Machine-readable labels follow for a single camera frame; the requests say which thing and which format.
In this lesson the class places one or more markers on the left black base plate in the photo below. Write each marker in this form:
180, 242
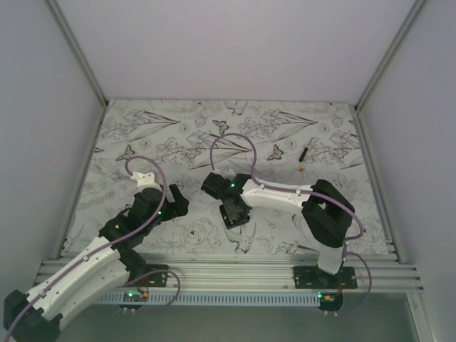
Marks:
153, 275

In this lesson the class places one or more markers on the right green circuit board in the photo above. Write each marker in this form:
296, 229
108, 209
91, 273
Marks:
330, 302

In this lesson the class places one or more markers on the black fuse box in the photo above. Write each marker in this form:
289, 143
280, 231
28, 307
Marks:
234, 216

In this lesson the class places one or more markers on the floral printed mat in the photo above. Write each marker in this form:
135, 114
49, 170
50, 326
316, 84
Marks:
187, 139

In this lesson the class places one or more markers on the left green circuit board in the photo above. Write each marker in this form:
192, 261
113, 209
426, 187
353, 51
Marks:
133, 300

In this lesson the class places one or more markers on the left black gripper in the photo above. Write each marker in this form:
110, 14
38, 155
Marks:
174, 209

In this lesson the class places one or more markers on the black screwdriver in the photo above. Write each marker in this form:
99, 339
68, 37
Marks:
303, 154

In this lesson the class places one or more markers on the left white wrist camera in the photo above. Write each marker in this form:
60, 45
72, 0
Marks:
145, 180

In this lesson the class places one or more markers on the white slotted cable duct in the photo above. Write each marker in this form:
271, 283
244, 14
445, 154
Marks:
220, 298

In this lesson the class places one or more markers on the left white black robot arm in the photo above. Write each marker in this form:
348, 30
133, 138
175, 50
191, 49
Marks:
107, 263

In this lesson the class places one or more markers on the green circuit board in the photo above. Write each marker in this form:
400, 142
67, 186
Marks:
330, 302
133, 300

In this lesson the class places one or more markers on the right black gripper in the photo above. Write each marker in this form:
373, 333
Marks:
234, 214

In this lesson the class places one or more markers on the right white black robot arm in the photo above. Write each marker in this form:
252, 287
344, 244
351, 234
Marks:
326, 211

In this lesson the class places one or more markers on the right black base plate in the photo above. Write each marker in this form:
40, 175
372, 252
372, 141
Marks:
311, 277

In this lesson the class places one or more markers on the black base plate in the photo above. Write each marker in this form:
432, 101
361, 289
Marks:
311, 277
153, 275

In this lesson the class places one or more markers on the aluminium rail front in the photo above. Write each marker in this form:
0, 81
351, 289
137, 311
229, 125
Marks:
270, 272

